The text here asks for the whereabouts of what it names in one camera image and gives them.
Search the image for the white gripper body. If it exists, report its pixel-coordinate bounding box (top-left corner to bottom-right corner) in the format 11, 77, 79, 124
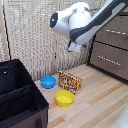
67, 39, 89, 55

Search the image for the yellow red snack box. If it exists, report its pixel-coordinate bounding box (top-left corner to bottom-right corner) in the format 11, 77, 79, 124
57, 69, 83, 96

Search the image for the brown drawer with silver handle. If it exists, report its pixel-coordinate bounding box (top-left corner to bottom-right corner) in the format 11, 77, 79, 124
94, 13, 128, 52
89, 41, 128, 81

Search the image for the dark wooden drawer cabinet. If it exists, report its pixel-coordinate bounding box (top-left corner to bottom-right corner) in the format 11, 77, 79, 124
86, 9, 128, 84

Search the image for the blue bowl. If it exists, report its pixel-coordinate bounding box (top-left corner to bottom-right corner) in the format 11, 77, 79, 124
39, 75, 58, 90

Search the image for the yellow bowl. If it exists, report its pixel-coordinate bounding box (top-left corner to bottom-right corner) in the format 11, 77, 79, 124
54, 89, 76, 108

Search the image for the black fabric storage bin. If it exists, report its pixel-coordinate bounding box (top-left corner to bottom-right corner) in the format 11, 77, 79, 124
0, 58, 50, 128

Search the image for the wooden screen post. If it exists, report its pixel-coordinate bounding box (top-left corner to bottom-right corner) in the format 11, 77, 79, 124
0, 0, 11, 64

